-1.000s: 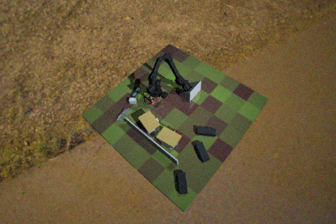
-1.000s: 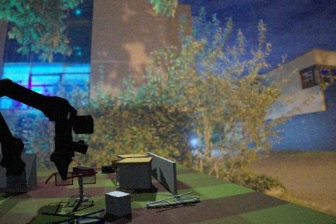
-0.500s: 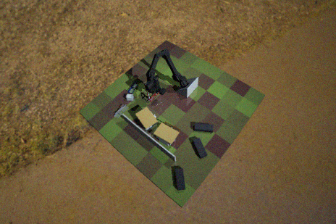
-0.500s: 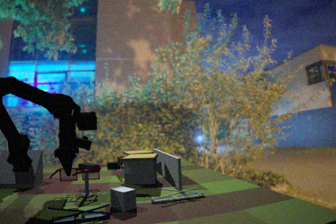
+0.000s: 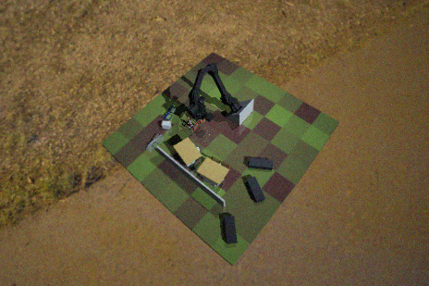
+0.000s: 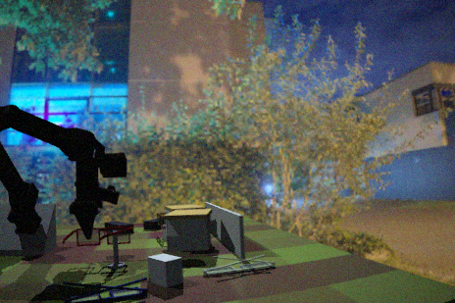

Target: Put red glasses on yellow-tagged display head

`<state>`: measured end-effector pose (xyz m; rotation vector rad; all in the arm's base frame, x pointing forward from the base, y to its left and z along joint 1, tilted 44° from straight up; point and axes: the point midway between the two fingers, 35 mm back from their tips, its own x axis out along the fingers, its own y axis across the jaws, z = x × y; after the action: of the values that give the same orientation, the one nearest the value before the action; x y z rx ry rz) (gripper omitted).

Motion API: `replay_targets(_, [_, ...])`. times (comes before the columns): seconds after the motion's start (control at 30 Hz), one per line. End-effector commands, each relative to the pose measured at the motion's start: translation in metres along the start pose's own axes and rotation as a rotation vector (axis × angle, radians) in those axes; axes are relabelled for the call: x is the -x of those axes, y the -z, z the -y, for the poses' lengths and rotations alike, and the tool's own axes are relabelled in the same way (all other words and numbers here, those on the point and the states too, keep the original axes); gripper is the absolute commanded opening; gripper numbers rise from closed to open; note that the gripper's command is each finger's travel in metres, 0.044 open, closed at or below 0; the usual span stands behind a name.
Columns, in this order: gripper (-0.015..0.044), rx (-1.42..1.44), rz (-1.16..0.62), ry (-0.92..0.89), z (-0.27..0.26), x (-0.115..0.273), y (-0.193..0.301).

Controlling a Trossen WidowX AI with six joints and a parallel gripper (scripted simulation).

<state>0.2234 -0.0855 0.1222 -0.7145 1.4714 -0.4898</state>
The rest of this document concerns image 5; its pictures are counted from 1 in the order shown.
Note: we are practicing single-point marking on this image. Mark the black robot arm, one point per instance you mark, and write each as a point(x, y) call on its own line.
point(198, 103)

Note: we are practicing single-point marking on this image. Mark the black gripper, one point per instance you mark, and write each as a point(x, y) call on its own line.
point(208, 116)

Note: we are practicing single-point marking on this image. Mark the red glasses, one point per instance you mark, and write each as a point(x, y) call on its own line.
point(197, 124)

